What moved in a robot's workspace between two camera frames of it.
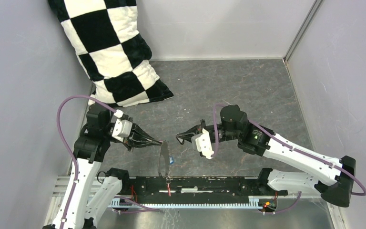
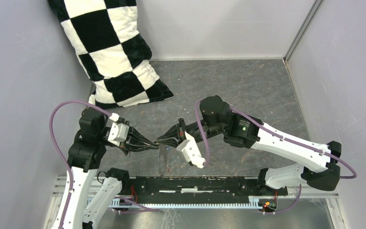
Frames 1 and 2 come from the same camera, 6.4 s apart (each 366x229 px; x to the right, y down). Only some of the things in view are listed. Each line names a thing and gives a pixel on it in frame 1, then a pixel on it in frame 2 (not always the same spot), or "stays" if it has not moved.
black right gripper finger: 181,138 → 175,141
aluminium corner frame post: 310,15 stays
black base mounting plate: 196,189 stays
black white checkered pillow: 106,35 stays
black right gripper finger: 194,130 → 174,132
